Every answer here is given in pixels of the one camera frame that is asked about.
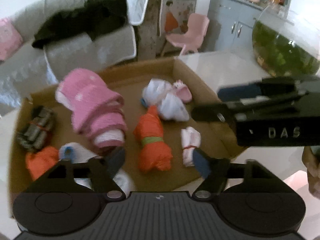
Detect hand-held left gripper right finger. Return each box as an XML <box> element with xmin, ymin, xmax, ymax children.
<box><xmin>191</xmin><ymin>147</ymin><xmax>295</xmax><ymax>200</ymax></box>

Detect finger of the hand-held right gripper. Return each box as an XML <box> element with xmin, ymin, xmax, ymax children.
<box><xmin>191</xmin><ymin>95</ymin><xmax>303</xmax><ymax>123</ymax></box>
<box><xmin>217</xmin><ymin>79</ymin><xmax>309</xmax><ymax>103</ymax></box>

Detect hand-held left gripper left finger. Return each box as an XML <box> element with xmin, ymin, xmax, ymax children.
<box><xmin>24</xmin><ymin>146</ymin><xmax>127</xmax><ymax>201</ymax></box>

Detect small white red-banded bundle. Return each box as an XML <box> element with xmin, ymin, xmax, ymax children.
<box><xmin>181</xmin><ymin>127</ymin><xmax>202</xmax><ymax>167</ymax></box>

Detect white blue-trimmed sock bundle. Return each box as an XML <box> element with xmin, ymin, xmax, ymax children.
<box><xmin>59</xmin><ymin>142</ymin><xmax>135</xmax><ymax>197</ymax></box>

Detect white pink sock bundle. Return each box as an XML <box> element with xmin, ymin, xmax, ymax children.
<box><xmin>142</xmin><ymin>78</ymin><xmax>193</xmax><ymax>122</ymax></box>

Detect brown cardboard box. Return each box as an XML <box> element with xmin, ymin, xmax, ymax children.
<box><xmin>9</xmin><ymin>56</ymin><xmax>247</xmax><ymax>200</ymax></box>

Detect orange green-banded sock bundle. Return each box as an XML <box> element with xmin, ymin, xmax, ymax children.
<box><xmin>133</xmin><ymin>106</ymin><xmax>174</xmax><ymax>173</ymax></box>

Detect pink fluffy sock bundle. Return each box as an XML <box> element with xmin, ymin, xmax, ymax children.
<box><xmin>55</xmin><ymin>69</ymin><xmax>128</xmax><ymax>154</ymax></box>

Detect plain orange sock bundle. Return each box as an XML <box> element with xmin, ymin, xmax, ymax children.
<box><xmin>25</xmin><ymin>146</ymin><xmax>60</xmax><ymax>180</ymax></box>

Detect black white-printed sock bundle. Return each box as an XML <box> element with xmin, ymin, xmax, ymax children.
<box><xmin>16</xmin><ymin>106</ymin><xmax>57</xmax><ymax>153</ymax></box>

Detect person's right hand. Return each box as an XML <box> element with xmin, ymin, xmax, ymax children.
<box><xmin>301</xmin><ymin>145</ymin><xmax>320</xmax><ymax>197</ymax></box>

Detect glass fish bowl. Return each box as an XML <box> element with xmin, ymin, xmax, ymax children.
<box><xmin>251</xmin><ymin>1</ymin><xmax>320</xmax><ymax>78</ymax></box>

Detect pink plastic chair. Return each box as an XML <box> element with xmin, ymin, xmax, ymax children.
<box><xmin>160</xmin><ymin>13</ymin><xmax>210</xmax><ymax>57</ymax></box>

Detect grey cabinet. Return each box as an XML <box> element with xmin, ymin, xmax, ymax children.
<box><xmin>206</xmin><ymin>0</ymin><xmax>295</xmax><ymax>53</ymax></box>

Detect grey sofa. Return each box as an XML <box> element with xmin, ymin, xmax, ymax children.
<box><xmin>0</xmin><ymin>0</ymin><xmax>165</xmax><ymax>115</ymax></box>

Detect flower-patterned refrigerator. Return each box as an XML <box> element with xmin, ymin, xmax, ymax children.
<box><xmin>160</xmin><ymin>0</ymin><xmax>200</xmax><ymax>55</ymax></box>

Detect white quilted blanket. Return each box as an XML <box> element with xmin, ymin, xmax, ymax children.
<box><xmin>120</xmin><ymin>0</ymin><xmax>154</xmax><ymax>26</ymax></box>

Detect black clothes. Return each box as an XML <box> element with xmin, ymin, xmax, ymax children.
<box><xmin>32</xmin><ymin>0</ymin><xmax>128</xmax><ymax>49</ymax></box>

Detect pink cushion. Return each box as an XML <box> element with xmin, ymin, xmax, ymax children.
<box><xmin>0</xmin><ymin>17</ymin><xmax>24</xmax><ymax>60</ymax></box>

